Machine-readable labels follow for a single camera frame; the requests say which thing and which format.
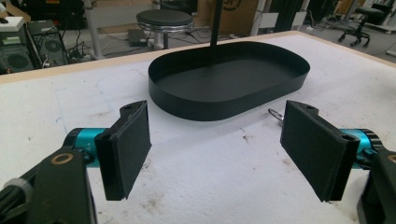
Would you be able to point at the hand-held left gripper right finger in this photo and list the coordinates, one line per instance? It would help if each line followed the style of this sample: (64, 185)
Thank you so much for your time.
(314, 149)

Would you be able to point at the small metal clasp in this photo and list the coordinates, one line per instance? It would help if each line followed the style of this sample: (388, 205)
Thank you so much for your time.
(276, 115)

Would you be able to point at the grey computer tower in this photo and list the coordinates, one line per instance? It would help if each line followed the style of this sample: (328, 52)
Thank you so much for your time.
(12, 46)

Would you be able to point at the black oval tray with post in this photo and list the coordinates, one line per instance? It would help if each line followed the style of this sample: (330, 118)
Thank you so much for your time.
(224, 81)

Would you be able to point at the black office chair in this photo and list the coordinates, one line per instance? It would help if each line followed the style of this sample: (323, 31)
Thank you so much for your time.
(362, 18)

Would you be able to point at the flat black box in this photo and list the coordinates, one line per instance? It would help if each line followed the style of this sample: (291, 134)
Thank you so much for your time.
(137, 37)

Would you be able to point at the round black stool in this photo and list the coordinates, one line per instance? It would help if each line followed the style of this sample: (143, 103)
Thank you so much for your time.
(164, 18)

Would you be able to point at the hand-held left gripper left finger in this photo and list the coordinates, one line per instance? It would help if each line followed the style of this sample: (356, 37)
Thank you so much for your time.
(124, 149)

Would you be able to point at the white table cover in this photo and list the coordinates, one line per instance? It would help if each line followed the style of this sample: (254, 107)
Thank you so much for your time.
(202, 161)

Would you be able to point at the black computer tower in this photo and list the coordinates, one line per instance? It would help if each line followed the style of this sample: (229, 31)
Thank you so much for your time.
(48, 43)

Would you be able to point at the white table leg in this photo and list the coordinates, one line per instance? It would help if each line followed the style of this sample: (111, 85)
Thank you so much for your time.
(93, 34)

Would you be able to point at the cardboard box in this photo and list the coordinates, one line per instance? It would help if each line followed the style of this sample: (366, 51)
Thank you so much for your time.
(239, 15)

